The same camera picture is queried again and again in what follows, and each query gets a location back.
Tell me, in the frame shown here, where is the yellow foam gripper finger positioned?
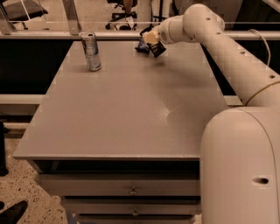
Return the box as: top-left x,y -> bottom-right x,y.
143,31 -> 160,45

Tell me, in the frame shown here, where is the black chocolate rxbar wrapper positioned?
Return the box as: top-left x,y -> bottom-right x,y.
139,26 -> 167,59

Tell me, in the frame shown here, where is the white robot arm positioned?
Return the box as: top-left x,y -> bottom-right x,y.
143,3 -> 280,224

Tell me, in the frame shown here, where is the blue blueberry rxbar wrapper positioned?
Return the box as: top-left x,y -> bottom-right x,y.
136,38 -> 150,53

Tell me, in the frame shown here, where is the silver energy drink can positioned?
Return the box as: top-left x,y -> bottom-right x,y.
80,31 -> 102,72

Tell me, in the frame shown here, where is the metal railing beam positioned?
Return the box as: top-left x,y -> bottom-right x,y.
0,30 -> 280,41

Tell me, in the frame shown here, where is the grey drawer cabinet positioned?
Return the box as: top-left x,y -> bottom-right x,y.
14,41 -> 227,224

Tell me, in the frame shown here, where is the black office chair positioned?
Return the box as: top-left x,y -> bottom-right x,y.
1,0 -> 48,30

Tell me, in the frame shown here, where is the top drawer with knob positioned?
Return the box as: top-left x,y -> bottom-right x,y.
35,174 -> 200,196

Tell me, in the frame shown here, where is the drawer with knob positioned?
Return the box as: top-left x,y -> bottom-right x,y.
35,174 -> 200,196
62,197 -> 201,215

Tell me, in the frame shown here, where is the middle drawer with knob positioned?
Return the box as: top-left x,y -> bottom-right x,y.
62,197 -> 201,215

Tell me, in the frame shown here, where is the dark object at left edge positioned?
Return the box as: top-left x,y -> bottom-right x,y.
0,122 -> 8,177

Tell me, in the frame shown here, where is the black shoe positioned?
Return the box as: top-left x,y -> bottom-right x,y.
0,200 -> 28,224

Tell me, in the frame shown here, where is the white cable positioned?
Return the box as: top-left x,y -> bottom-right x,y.
248,28 -> 272,67

